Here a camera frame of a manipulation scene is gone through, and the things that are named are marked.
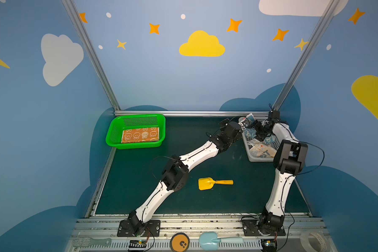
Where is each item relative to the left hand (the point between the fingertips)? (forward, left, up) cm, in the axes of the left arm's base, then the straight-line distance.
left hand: (229, 122), depth 90 cm
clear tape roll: (-54, -37, -19) cm, 68 cm away
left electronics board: (-57, +47, -26) cm, 79 cm away
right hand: (+7, -19, -13) cm, 24 cm away
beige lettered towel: (-7, -23, -19) cm, 31 cm away
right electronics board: (-57, -15, -25) cm, 64 cm away
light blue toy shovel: (-56, +14, -22) cm, 61 cm away
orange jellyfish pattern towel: (+6, +59, -21) cm, 63 cm away
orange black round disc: (-56, +27, -22) cm, 66 cm away
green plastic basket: (+18, +70, -20) cm, 75 cm away
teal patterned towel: (+7, -19, -17) cm, 26 cm away
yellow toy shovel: (-29, +13, -21) cm, 37 cm away
